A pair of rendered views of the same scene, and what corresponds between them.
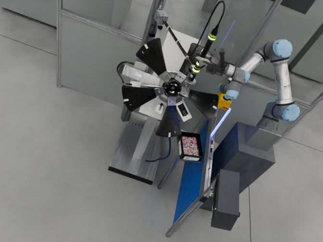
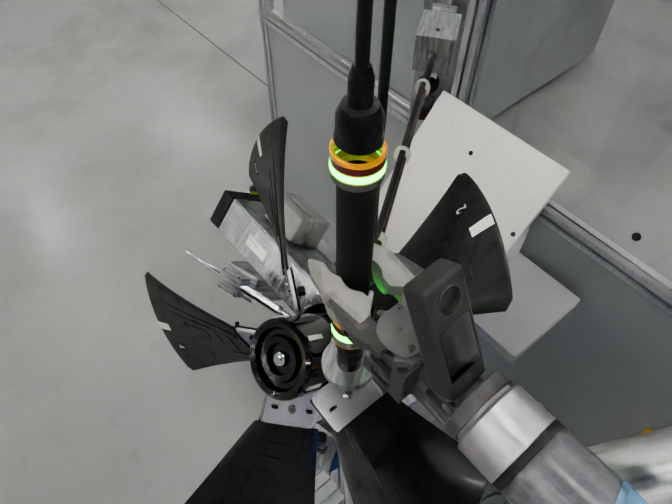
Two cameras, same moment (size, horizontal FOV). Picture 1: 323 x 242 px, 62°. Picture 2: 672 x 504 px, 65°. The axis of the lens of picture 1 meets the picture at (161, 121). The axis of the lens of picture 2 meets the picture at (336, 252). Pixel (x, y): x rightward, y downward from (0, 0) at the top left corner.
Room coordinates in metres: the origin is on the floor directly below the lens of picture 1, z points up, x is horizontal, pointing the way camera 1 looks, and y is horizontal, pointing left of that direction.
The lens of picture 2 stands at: (1.32, -0.31, 1.92)
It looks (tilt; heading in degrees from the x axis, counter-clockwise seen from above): 52 degrees down; 56
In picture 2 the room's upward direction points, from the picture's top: straight up
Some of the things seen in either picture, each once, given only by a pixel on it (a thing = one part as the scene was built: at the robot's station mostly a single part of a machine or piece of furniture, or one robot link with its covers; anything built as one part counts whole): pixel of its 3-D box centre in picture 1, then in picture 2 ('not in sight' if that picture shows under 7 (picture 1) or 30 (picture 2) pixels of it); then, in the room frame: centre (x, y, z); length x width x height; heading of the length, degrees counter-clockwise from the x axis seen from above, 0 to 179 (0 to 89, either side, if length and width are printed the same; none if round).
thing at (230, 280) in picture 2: (136, 84); (233, 282); (1.47, 0.28, 1.08); 0.07 x 0.04 x 0.06; 106
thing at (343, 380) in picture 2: (192, 74); (351, 339); (1.50, -0.06, 1.34); 0.09 x 0.07 x 0.10; 41
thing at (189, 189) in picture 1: (192, 171); not in sight; (1.43, -0.44, 0.45); 0.82 x 0.01 x 0.66; 6
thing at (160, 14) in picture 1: (160, 17); (437, 40); (1.97, 0.34, 1.38); 0.10 x 0.07 x 0.08; 41
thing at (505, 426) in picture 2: (229, 70); (504, 427); (1.52, -0.26, 1.48); 0.08 x 0.05 x 0.08; 6
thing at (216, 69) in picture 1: (217, 66); (431, 364); (1.51, -0.18, 1.47); 0.12 x 0.08 x 0.09; 96
